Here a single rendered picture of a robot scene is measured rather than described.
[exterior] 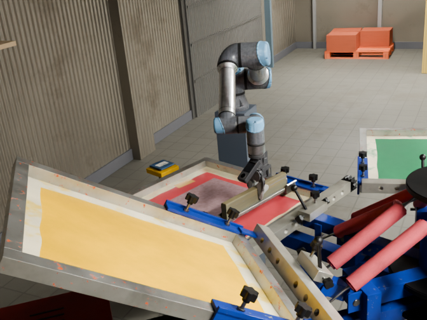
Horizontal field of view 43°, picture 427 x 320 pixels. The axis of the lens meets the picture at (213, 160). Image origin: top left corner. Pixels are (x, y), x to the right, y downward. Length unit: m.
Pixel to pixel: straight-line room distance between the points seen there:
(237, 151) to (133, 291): 1.94
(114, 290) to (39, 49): 3.68
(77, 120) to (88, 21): 0.90
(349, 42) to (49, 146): 6.05
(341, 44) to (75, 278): 8.67
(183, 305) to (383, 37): 8.81
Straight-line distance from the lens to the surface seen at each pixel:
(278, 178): 2.46
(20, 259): 1.16
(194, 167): 2.88
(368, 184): 2.50
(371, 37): 9.87
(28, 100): 4.64
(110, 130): 5.48
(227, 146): 3.07
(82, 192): 1.69
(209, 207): 2.50
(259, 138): 2.26
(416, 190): 1.80
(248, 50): 2.57
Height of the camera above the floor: 2.10
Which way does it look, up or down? 22 degrees down
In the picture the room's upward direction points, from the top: 5 degrees counter-clockwise
